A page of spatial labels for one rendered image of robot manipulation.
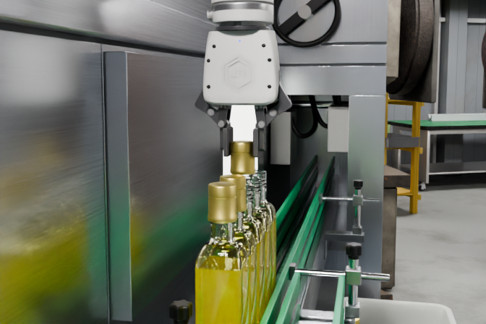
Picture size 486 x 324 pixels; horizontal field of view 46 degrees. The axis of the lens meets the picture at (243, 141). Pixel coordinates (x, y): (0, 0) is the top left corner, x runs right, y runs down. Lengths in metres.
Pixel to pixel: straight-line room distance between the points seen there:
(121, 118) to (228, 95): 0.15
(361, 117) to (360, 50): 0.20
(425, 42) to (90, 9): 3.52
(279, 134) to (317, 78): 0.26
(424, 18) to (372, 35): 2.24
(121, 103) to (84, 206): 0.13
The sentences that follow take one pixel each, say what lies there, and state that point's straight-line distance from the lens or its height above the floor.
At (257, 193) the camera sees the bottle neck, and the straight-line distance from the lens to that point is 0.85.
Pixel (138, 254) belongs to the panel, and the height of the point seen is 1.23.
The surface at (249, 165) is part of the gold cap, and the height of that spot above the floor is 1.34.
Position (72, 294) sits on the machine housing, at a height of 1.22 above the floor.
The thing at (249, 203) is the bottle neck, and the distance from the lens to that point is 0.80.
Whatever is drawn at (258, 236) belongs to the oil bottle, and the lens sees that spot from 0.80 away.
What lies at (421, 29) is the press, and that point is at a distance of 4.03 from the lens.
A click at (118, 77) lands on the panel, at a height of 1.46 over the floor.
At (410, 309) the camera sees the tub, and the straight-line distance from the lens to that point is 1.25.
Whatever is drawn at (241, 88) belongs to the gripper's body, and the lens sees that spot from 0.77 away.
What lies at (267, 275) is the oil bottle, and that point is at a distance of 0.88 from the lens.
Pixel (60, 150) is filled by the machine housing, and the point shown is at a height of 1.38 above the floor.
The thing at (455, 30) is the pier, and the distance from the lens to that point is 9.31.
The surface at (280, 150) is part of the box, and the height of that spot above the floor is 1.22.
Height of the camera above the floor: 1.45
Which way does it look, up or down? 6 degrees down
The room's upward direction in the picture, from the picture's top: straight up
